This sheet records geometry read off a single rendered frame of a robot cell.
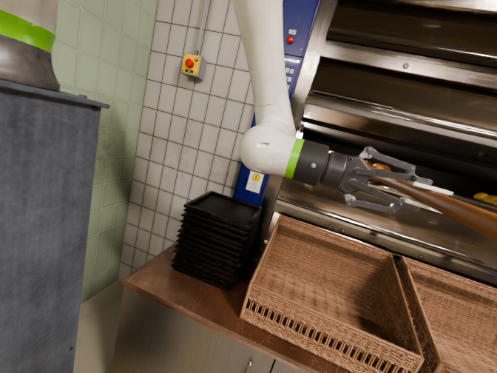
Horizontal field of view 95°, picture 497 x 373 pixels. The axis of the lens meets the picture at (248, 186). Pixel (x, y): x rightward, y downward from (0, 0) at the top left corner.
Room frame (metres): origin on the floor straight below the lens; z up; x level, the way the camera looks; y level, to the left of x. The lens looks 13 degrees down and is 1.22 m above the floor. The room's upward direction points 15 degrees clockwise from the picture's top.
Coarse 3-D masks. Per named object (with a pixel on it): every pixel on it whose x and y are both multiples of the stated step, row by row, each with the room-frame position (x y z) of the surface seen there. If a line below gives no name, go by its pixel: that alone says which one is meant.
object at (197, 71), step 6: (186, 54) 1.23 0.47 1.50; (192, 54) 1.23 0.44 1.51; (192, 60) 1.22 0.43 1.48; (198, 60) 1.22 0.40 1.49; (204, 60) 1.25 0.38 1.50; (192, 66) 1.22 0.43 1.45; (198, 66) 1.22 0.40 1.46; (204, 66) 1.27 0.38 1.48; (180, 72) 1.24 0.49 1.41; (186, 72) 1.23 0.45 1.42; (192, 72) 1.22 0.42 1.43; (198, 72) 1.22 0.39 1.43; (204, 72) 1.28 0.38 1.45; (198, 78) 1.27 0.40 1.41
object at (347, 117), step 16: (304, 112) 1.15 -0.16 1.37; (320, 112) 1.08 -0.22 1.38; (336, 112) 1.02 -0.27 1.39; (352, 112) 0.99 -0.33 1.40; (368, 112) 0.98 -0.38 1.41; (352, 128) 1.16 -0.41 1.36; (368, 128) 1.09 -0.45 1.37; (384, 128) 1.03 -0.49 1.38; (400, 128) 0.98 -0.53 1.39; (416, 128) 0.94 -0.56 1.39; (432, 128) 0.93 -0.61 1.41; (416, 144) 1.10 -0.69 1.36; (432, 144) 1.04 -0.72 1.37; (448, 144) 0.99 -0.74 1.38; (464, 144) 0.94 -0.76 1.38; (480, 144) 0.90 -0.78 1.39; (496, 144) 0.88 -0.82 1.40; (480, 160) 1.05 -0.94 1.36; (496, 160) 0.99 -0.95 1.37
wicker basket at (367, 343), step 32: (288, 224) 1.12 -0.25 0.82; (288, 256) 1.07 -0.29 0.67; (320, 256) 1.05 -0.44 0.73; (352, 256) 1.03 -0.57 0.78; (384, 256) 1.01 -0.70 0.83; (256, 288) 0.68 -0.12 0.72; (288, 288) 0.93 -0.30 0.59; (320, 288) 1.00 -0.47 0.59; (352, 288) 0.98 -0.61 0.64; (384, 288) 0.93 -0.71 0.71; (256, 320) 0.68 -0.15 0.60; (288, 320) 0.73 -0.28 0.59; (320, 320) 0.63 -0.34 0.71; (352, 320) 0.83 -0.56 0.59; (384, 320) 0.82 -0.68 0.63; (320, 352) 0.62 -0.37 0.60; (352, 352) 0.67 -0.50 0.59; (384, 352) 0.59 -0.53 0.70; (416, 352) 0.58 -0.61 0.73
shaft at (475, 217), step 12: (372, 168) 0.90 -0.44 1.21; (384, 180) 0.69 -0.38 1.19; (396, 180) 0.61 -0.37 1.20; (408, 192) 0.51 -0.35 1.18; (420, 192) 0.46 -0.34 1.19; (432, 192) 0.43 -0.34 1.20; (432, 204) 0.41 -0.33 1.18; (444, 204) 0.37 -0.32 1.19; (456, 204) 0.35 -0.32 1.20; (468, 204) 0.34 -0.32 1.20; (456, 216) 0.34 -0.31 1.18; (468, 216) 0.32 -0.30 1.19; (480, 216) 0.30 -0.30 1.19; (492, 216) 0.29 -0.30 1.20; (480, 228) 0.29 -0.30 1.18; (492, 228) 0.27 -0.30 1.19
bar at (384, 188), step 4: (368, 180) 0.75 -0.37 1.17; (372, 180) 0.75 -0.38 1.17; (368, 184) 0.74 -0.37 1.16; (372, 184) 0.74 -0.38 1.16; (376, 184) 0.74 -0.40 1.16; (380, 184) 0.74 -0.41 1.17; (384, 184) 0.74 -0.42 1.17; (376, 188) 0.74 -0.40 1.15; (380, 188) 0.74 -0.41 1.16; (384, 188) 0.73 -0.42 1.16; (388, 188) 0.73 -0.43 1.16; (392, 188) 0.73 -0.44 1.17; (388, 192) 0.73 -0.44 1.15; (392, 192) 0.73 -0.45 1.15; (396, 192) 0.73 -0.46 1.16; (400, 192) 0.72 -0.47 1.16; (396, 196) 0.74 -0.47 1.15; (400, 196) 0.73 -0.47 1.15; (404, 196) 0.72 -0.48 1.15; (408, 196) 0.72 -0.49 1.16; (416, 200) 0.72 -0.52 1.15; (496, 372) 0.48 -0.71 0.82
